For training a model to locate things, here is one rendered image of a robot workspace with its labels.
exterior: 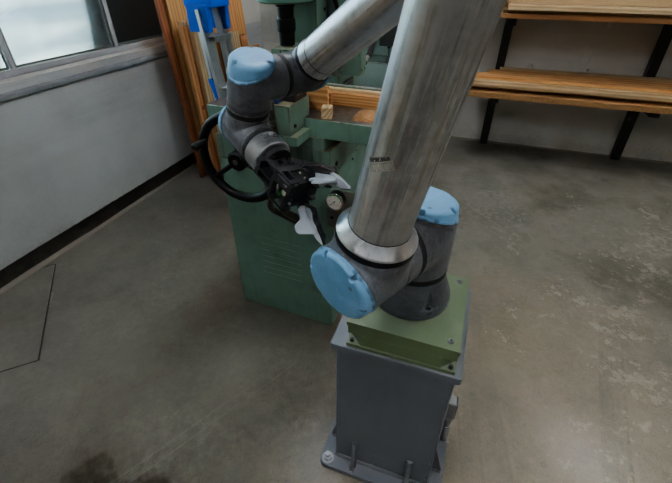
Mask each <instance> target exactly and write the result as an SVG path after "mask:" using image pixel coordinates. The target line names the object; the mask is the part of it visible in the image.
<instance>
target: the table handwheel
mask: <svg viewBox="0 0 672 483"><path fill-rule="evenodd" d="M219 114H220V112H218V113H215V114H213V115H212V116H210V117H209V118H208V119H207V120H206V121H205V122H204V124H203V126H202V128H201V130H200V133H199V140H201V139H205V138H206V139H207V140H208V139H209V135H210V132H211V130H212V129H213V128H214V127H215V126H216V125H217V124H218V118H219ZM199 154H200V158H201V161H202V163H203V166H204V168H205V170H206V172H207V173H208V175H209V176H210V178H211V179H212V180H213V182H214V183H215V184H216V185H217V186H218V187H219V188H220V189H221V190H222V191H224V192H225V193H226V194H228V195H229V196H231V197H233V198H235V199H237V200H240V201H244V202H249V203H257V202H262V201H265V200H267V199H269V197H268V196H267V195H268V191H269V188H267V189H266V190H264V191H263V192H261V193H257V194H248V193H244V192H241V191H238V190H236V189H235V188H233V187H232V186H230V185H229V184H228V183H227V182H225V181H224V180H223V179H222V177H221V176H222V175H223V174H225V173H226V172H227V171H229V170H230V169H232V168H233V169H234V170H236V171H242V170H244V169H245V168H246V167H248V168H249V169H251V170H253V171H254V169H253V168H252V167H251V166H250V165H249V163H248V162H247V161H246V160H245V159H244V158H243V157H242V155H241V154H240V153H239V152H238V151H237V150H236V149H235V148H234V151H233V152H231V153H230V154H229V155H228V163H229V164H228V165H227V166H225V167H224V168H223V169H221V170H220V171H218V172H217V171H216V169H215V168H214V166H213V164H212V161H211V159H210V155H209V151H208V144H206V145H205V146H204V147H203V148H201V149H200V150H199Z"/></svg>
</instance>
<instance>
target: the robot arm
mask: <svg viewBox="0 0 672 483"><path fill-rule="evenodd" d="M506 1H507V0H346V1H345V2H344V3H343V4H342V5H341V6H340V7H339V8H338V9H337V10H336V11H335V12H333V13H332V14H331V15H330V16H329V17H328V18H327V19H326V20H325V21H324V22H323V23H322V24H321V25H320V26H319V27H318V28H317V29H315V30H314V31H313V32H312V33H311V34H310V35H309V36H308V37H307V38H305V39H303V40H302V41H301V42H300V43H299V44H298V45H297V46H296V47H295V48H294V49H293V50H291V51H288V52H282V53H275V54H271V53H270V52H269V51H267V50H265V49H262V48H259V47H248V46H247V47H241V48H238V49H235V50H234V51H233V52H232V53H231V54H230V55H229V58H228V66H227V69H226V75H227V98H226V106H225V107H224V108H223V109H222V110H221V112H220V114H219V118H218V126H219V129H220V131H221V133H222V134H223V136H224V138H225V139H226V140H227V141H228V142H229V143H230V144H232V146H233V147H234V148H235V149H236V150H237V151H238V152H239V153H240V154H241V155H242V157H243V158H244V159H245V160H246V161H247V162H248V163H249V165H250V166H251V167H252V168H253V169H254V173H255V174H256V175H257V176H258V177H259V178H260V179H261V180H262V182H263V183H264V184H265V185H266V186H267V187H268V188H269V191H268V195H267V196H268V197H269V198H270V199H271V200H272V201H273V202H274V204H275V205H276V206H277V207H278V208H279V209H280V210H281V211H285V210H289V209H291V208H290V207H289V206H291V207H293V206H296V205H297V207H298V214H299V217H300V219H299V221H298V222H297V223H296V224H295V226H294V228H295V231H296V232H297V233H298V234H313V235H314V237H315V238H316V239H317V241H318V242H319V243H320V244H321V245H322V246H321V247H319V248H318V250H317V251H315V252H314V253H313V255H312V257H311V260H310V262H311V264H310V268H311V273H312V276H313V279H314V281H315V284H316V286H317V287H318V289H319V291H320V292H321V293H322V295H323V297H324V298H325V299H326V300H327V302H328V303H329V304H330V305H331V306H332V307H333V308H334V309H336V310H337V311H338V312H340V313H341V314H344V315H345V316H347V317H349V318H354V319H357V318H361V317H363V316H365V315H367V314H368V313H370V312H373V311H374V310H375V309H376V308H377V307H380V308H381V309H382V310H384V311H385V312H387V313H388V314H390V315H392V316H394V317H397V318H400V319H404V320H411V321H422V320H428V319H431V318H434V317H436V316H438V315H440V314H441V313H442V312H443V311H444V310H445V309H446V307H447V305H448V302H449V298H450V287H449V283H448V279H447V275H446V272H447V267H448V263H449V258H450V254H451V250H452V245H453V241H454V237H455V232H456V228H457V224H458V222H459V218H458V217H459V209H460V208H459V204H458V202H457V200H456V199H455V198H454V197H452V196H451V195H450V194H448V193H446V192H445V191H442V190H440V189H437V188H434V187H430V185H431V183H432V180H433V178H434V176H435V173H436V171H437V168H438V166H439V163H440V161H441V159H442V156H443V154H444V151H445V149H446V147H447V144H448V142H449V139H450V137H451V134H452V132H453V130H454V127H455V125H456V122H457V120H458V117H459V115H460V113H461V110H462V108H463V105H464V103H465V101H466V98H467V96H468V93H469V91H470V88H471V86H472V84H473V81H474V79H475V76H476V74H477V71H478V69H479V67H480V64H481V62H482V59H483V57H484V55H485V52H486V50H487V47H488V45H489V42H490V40H491V38H492V35H493V33H494V30H495V28H496V25H497V23H498V21H499V18H500V16H501V13H502V11H503V9H504V6H505V4H506ZM397 25H398V28H397V32H396V36H395V40H394V43H393V47H392V51H391V55H390V59H389V63H388V67H387V71H386V75H385V79H384V83H383V86H382V90H381V94H380V98H379V102H378V106H377V110H376V114H375V118H374V122H373V126H372V129H371V133H370V137H369V141H368V145H367V149H366V153H365V157H364V161H363V165H362V169H361V173H360V176H359V180H358V184H357V188H356V192H355V196H354V200H353V204H352V206H351V207H349V208H347V209H346V210H344V211H343V212H342V213H341V214H340V215H339V217H338V219H337V222H336V227H335V231H334V236H333V239H332V240H331V242H329V243H328V244H326V245H325V241H326V234H325V233H324V231H323V229H322V224H321V223H320V221H319V219H318V212H317V209H316V207H314V206H312V205H310V203H309V201H308V200H310V201H311V200H315V194H316V191H317V189H318V188H320V187H326V188H332V187H338V188H340V189H344V190H351V187H350V185H349V184H348V183H347V182H346V181H345V180H344V179H343V178H341V177H340V176H339V174H338V171H337V169H336V167H335V166H330V165H326V164H321V163H316V162H312V161H307V160H302V159H297V158H293V157H291V154H290V148H289V146H288V144H287V143H286V142H285V141H284V140H283V139H282V138H280V137H279V136H278V134H277V133H276V132H275V131H274V130H273V129H272V128H271V127H270V126H269V125H268V116H269V106H270V101H271V100H276V99H281V98H284V97H288V96H293V95H297V94H301V93H305V92H313V91H317V90H319V89H321V88H323V87H324V86H325V85H326V84H327V83H328V81H329V79H330V76H331V74H332V73H333V72H334V71H336V70H337V69H339V68H340V67H341V66H343V65H344V64H345V63H347V62H348V61H349V60H351V59H352V58H353V57H355V56H356V55H357V54H359V53H360V52H361V51H363V50H364V49H366V48H367V47H368V46H370V45H371V44H372V43H374V42H375V41H376V40H378V39H379V38H380V37H382V36H383V35H384V34H386V33H387V32H389V31H390V30H391V29H393V28H394V27H395V26H397ZM274 190H275V191H276V192H274V193H271V192H272V191H274ZM277 198H279V199H280V202H281V203H282V204H285V205H284V206H279V205H278V204H277V202H276V201H275V200H274V199H277ZM288 205H289V206H288ZM323 245H324V246H323Z"/></svg>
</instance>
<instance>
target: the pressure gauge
mask: <svg viewBox="0 0 672 483"><path fill-rule="evenodd" d="M325 201H326V204H327V206H328V207H329V208H330V209H332V210H335V211H336V212H339V211H340V209H342V207H343V206H344V204H345V203H346V197H345V195H344V193H343V192H341V191H339V190H332V191H331V192H330V193H329V194H328V195H327V196H326V199H325ZM334 201H335V203H333V202H334ZM332 203H333V204H332ZM329 205H330V206H329Z"/></svg>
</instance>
